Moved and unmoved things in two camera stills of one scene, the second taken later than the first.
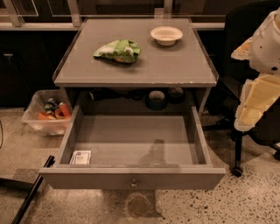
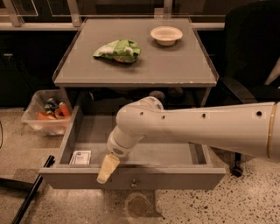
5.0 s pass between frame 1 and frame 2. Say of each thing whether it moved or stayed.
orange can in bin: stayed
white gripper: moved
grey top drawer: stayed
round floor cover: stayed
